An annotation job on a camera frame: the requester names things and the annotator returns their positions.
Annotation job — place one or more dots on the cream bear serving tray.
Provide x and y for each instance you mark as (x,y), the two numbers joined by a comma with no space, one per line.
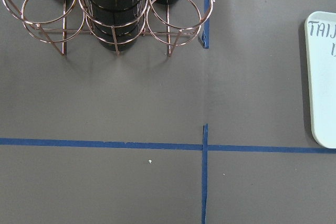
(320,48)

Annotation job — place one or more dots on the copper wire bottle rack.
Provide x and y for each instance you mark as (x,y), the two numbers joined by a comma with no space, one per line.
(57,32)

